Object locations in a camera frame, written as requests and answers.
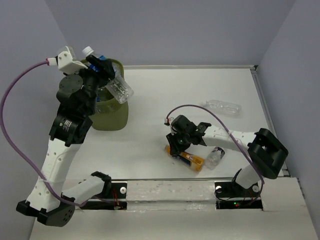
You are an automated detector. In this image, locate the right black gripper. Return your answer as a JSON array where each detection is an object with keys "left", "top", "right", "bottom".
[{"left": 166, "top": 129, "right": 192, "bottom": 155}]

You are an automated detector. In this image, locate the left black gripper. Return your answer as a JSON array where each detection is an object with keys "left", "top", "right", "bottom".
[{"left": 66, "top": 54, "right": 118, "bottom": 115}]

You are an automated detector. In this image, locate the blue label bottle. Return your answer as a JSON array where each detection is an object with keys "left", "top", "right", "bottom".
[{"left": 82, "top": 46, "right": 134, "bottom": 104}]

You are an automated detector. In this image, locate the orange tea bottle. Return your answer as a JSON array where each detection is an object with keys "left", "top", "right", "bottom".
[{"left": 164, "top": 144, "right": 205, "bottom": 172}]

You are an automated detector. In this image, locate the pepsi label small bottle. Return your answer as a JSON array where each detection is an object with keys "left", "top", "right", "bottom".
[{"left": 204, "top": 146, "right": 225, "bottom": 170}]

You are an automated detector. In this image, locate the clear plastic bottle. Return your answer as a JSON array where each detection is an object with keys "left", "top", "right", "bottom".
[{"left": 200, "top": 100, "right": 242, "bottom": 118}]

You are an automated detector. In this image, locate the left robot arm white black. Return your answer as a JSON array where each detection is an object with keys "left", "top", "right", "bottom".
[{"left": 16, "top": 55, "right": 116, "bottom": 227}]

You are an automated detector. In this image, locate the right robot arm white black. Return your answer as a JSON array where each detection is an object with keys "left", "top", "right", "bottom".
[{"left": 164, "top": 115, "right": 289, "bottom": 200}]

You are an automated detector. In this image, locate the green mesh waste bin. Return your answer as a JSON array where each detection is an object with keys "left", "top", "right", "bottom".
[{"left": 82, "top": 58, "right": 130, "bottom": 132}]

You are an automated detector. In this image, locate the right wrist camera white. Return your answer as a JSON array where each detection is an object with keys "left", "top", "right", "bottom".
[{"left": 164, "top": 117, "right": 174, "bottom": 127}]

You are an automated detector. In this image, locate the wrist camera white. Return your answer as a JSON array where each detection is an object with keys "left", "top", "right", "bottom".
[
  {"left": 46, "top": 46, "right": 88, "bottom": 75},
  {"left": 164, "top": 117, "right": 174, "bottom": 127}
]

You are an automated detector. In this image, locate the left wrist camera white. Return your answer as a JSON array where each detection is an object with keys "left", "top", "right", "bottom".
[{"left": 46, "top": 46, "right": 88, "bottom": 75}]

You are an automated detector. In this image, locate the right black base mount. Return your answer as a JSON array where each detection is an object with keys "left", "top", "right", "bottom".
[{"left": 214, "top": 181, "right": 263, "bottom": 210}]

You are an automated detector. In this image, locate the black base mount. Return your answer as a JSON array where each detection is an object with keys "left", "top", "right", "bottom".
[
  {"left": 80, "top": 181, "right": 128, "bottom": 211},
  {"left": 214, "top": 181, "right": 263, "bottom": 210}
]

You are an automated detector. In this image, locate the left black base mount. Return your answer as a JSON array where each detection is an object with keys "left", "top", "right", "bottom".
[{"left": 80, "top": 181, "right": 128, "bottom": 211}]

